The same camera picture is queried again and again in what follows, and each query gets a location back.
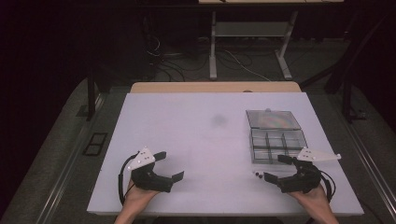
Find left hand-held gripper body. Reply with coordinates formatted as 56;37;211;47
127;147;174;193

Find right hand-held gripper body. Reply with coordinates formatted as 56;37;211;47
277;147;342;194

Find person's left hand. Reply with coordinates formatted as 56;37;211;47
123;180;161;209

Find person's right hand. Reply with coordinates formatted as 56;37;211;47
288;184;331;210

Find clear plastic compartment box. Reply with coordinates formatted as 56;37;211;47
245;108;309;165

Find white table cover board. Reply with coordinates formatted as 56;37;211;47
86;91;365;217

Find wooden table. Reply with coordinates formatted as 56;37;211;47
129;80;303;94

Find black metal stand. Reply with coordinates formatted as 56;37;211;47
299;12;390;124

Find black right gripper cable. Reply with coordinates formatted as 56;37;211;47
318;169;337;203

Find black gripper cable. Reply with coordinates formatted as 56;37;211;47
117;153;139;207
318;169;337;203

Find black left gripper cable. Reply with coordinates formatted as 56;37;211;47
117;153;139;207

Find black rectangular floor frame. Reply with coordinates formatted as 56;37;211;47
81;132;108;157

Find metal floor rail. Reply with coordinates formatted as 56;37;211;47
35;92;108;224
325;92;396;216

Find black floor cables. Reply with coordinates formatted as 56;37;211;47
143;31;210;82

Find white floor cable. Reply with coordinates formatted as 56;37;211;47
223;49;273;83

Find white metal desk frame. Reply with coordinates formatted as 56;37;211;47
197;0;346;81

